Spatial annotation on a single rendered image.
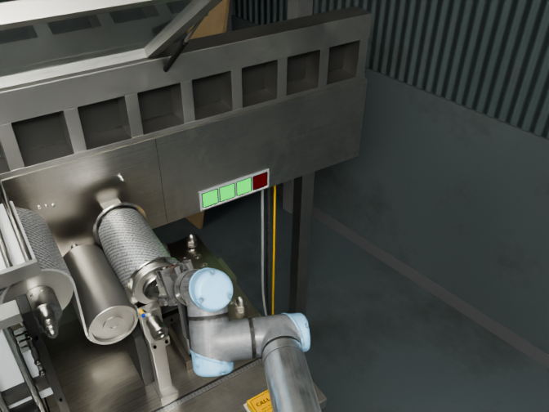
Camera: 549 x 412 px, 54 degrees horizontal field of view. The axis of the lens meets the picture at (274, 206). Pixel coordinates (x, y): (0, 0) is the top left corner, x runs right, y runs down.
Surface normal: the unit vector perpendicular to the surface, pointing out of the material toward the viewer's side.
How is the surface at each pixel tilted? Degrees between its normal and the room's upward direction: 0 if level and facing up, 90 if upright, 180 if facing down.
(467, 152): 90
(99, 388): 0
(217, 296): 50
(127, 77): 90
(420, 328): 0
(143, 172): 90
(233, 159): 90
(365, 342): 0
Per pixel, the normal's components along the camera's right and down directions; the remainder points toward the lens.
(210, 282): 0.41, -0.11
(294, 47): 0.53, 0.52
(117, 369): 0.01, -0.79
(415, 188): -0.74, 0.40
